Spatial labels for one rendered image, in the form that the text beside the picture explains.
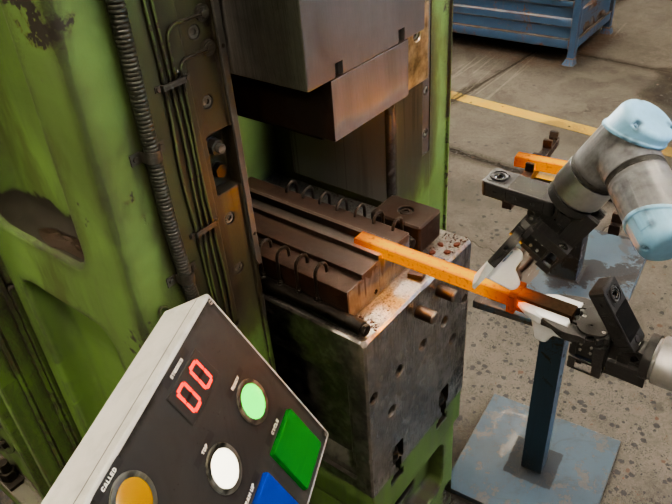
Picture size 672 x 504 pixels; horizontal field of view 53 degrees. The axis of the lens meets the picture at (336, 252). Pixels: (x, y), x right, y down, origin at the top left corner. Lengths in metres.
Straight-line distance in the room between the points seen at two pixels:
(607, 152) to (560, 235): 0.17
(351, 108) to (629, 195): 0.41
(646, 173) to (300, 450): 0.55
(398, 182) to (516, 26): 3.59
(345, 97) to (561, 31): 3.95
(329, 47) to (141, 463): 0.58
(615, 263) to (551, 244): 0.71
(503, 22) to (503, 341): 2.97
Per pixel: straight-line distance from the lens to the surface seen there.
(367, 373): 1.22
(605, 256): 1.72
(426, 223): 1.35
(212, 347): 0.83
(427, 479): 1.91
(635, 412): 2.39
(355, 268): 1.21
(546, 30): 4.93
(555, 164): 1.51
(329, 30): 0.95
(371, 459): 1.40
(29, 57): 0.92
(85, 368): 1.54
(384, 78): 1.08
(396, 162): 1.46
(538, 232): 1.01
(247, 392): 0.86
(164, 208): 0.97
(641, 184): 0.87
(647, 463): 2.27
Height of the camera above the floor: 1.72
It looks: 36 degrees down
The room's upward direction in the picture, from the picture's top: 5 degrees counter-clockwise
